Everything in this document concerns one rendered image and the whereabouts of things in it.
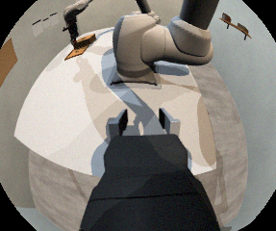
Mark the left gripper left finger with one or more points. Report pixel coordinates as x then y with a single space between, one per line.
118 125

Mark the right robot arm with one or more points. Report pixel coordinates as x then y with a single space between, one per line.
78 8

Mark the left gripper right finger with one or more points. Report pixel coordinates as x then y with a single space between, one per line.
168 123

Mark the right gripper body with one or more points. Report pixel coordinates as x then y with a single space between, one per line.
72 27

